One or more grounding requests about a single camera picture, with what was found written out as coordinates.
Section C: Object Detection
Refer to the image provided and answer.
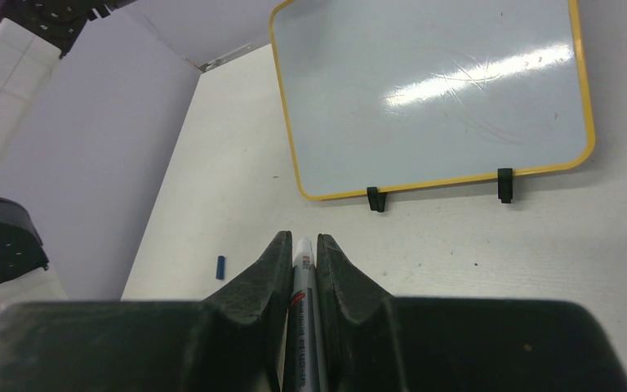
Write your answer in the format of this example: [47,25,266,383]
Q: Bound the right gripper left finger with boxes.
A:
[202,231,292,391]

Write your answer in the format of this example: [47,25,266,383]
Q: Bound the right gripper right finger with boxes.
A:
[316,234,395,391]

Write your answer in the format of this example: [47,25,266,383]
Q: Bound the blue marker cap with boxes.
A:
[216,256,226,280]

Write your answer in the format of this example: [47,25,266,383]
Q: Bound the yellow framed whiteboard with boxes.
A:
[269,1,596,201]

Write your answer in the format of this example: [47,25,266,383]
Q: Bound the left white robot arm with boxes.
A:
[0,1,124,310]

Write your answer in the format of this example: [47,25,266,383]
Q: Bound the left black whiteboard clip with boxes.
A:
[366,187,388,213]

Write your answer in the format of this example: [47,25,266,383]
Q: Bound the black whiteboard clip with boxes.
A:
[366,187,388,213]
[497,168,514,204]

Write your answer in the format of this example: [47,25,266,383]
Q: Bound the right black whiteboard clip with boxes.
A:
[497,168,514,204]

